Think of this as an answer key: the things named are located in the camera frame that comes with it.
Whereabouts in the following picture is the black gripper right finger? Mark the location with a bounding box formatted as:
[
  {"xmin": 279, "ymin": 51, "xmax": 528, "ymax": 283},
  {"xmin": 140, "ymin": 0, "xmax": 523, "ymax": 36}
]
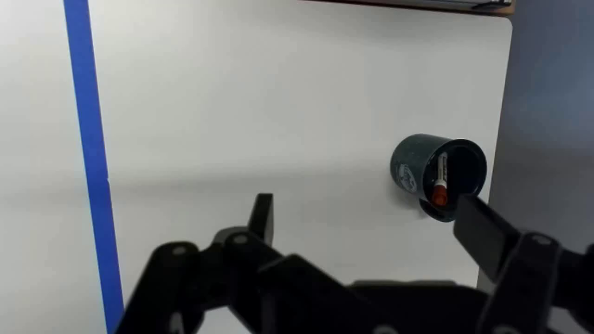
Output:
[{"xmin": 452, "ymin": 194, "xmax": 594, "ymax": 334}]

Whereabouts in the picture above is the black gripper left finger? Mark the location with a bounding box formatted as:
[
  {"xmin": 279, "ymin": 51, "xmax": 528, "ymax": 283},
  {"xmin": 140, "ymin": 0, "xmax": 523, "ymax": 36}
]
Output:
[{"xmin": 114, "ymin": 192, "xmax": 356, "ymax": 334}]

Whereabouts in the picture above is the white marker with red cap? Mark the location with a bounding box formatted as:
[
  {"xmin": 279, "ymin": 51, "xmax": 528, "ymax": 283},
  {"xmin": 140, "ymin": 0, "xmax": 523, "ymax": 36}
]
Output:
[{"xmin": 430, "ymin": 153, "xmax": 450, "ymax": 209}]

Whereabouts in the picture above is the dark green speckled mug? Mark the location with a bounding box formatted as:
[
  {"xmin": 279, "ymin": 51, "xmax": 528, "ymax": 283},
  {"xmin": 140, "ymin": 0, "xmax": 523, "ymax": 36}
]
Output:
[{"xmin": 387, "ymin": 133, "xmax": 487, "ymax": 225}]

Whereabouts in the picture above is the blue tape strip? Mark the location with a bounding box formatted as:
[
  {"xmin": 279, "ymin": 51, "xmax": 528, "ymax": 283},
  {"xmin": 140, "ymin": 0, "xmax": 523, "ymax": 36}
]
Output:
[{"xmin": 60, "ymin": 0, "xmax": 125, "ymax": 334}]

